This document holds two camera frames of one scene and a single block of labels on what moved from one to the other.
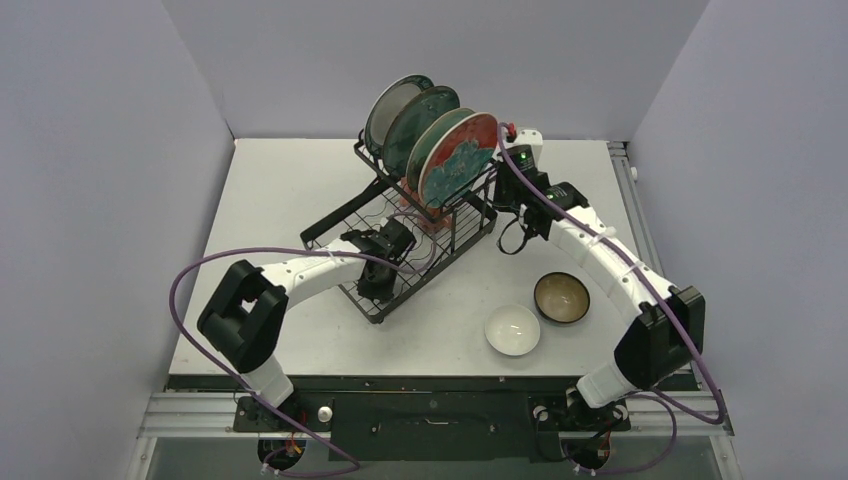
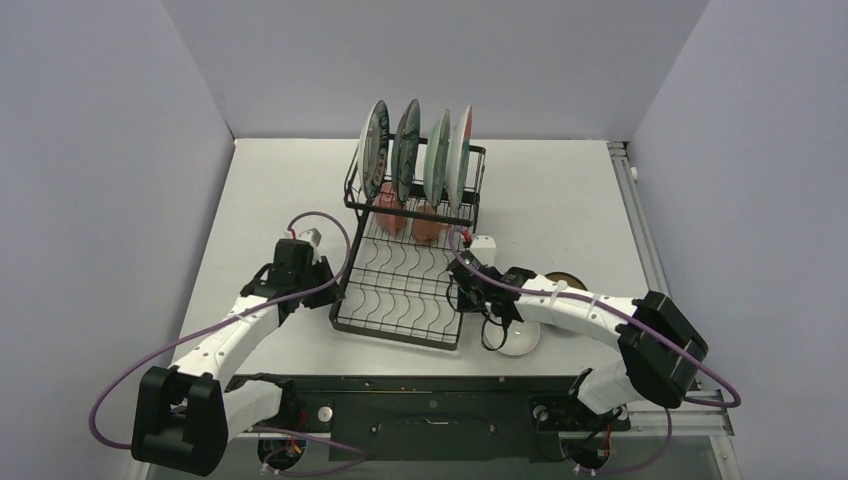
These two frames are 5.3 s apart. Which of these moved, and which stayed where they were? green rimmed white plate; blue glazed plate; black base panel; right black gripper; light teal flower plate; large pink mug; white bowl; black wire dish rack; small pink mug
Moved: large pink mug; blue glazed plate; light teal flower plate; green rimmed white plate; black wire dish rack; right black gripper; small pink mug
Stayed: white bowl; black base panel
